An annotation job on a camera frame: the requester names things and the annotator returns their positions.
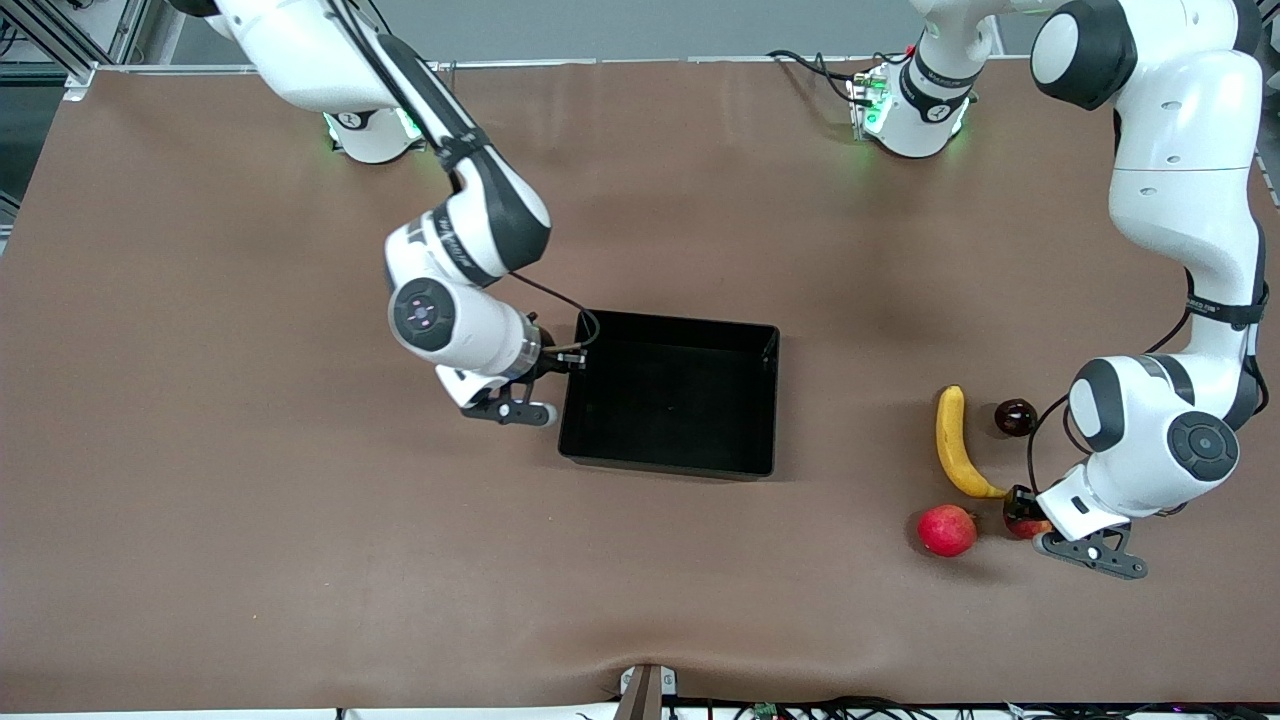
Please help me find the red yellow apple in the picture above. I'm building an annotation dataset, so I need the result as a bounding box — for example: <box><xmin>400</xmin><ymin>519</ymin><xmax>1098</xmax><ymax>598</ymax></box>
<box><xmin>1004</xmin><ymin>495</ymin><xmax>1053</xmax><ymax>541</ymax></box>

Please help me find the yellow banana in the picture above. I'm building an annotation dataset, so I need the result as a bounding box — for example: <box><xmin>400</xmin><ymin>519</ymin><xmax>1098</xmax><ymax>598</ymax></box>
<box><xmin>936</xmin><ymin>385</ymin><xmax>1007</xmax><ymax>499</ymax></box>

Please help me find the black plastic box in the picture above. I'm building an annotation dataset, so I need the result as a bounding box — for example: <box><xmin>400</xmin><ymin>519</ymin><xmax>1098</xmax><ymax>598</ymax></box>
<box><xmin>558</xmin><ymin>309</ymin><xmax>781</xmax><ymax>481</ymax></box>

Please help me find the plain red apple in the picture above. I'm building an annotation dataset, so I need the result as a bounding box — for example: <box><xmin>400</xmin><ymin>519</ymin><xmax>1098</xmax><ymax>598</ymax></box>
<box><xmin>917</xmin><ymin>504</ymin><xmax>978</xmax><ymax>558</ymax></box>

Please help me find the dark red plum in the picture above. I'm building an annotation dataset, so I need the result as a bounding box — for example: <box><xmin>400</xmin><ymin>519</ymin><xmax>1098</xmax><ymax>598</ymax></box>
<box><xmin>994</xmin><ymin>398</ymin><xmax>1039</xmax><ymax>439</ymax></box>

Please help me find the brown table mat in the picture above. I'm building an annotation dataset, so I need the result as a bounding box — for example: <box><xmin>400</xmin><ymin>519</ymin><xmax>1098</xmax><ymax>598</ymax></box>
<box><xmin>0</xmin><ymin>55</ymin><xmax>1280</xmax><ymax>713</ymax></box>

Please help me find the black left base cable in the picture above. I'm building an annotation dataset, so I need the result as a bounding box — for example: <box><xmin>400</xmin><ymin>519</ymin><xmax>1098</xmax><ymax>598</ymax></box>
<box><xmin>768</xmin><ymin>48</ymin><xmax>871</xmax><ymax>106</ymax></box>

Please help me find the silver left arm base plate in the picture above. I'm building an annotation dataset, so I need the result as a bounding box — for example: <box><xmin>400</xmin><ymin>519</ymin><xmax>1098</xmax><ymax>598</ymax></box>
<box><xmin>848</xmin><ymin>68</ymin><xmax>893</xmax><ymax>141</ymax></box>

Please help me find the aluminium frame with dark struts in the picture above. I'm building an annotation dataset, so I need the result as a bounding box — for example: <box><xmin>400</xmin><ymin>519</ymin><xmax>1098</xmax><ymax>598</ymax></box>
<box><xmin>0</xmin><ymin>0</ymin><xmax>151</xmax><ymax>101</ymax></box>

